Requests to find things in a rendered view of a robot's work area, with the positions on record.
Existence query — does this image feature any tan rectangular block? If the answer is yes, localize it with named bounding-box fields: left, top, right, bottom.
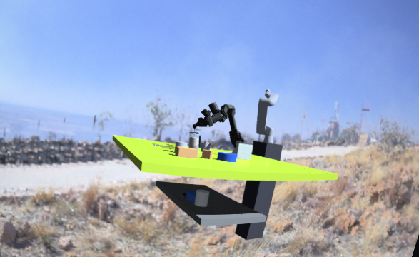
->
left=175, top=147, right=198, bottom=158

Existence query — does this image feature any glass french press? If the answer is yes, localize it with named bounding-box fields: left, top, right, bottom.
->
left=188, top=124, right=201, bottom=150

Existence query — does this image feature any small tan cube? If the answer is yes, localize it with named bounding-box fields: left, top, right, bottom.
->
left=201, top=150, right=213, bottom=160

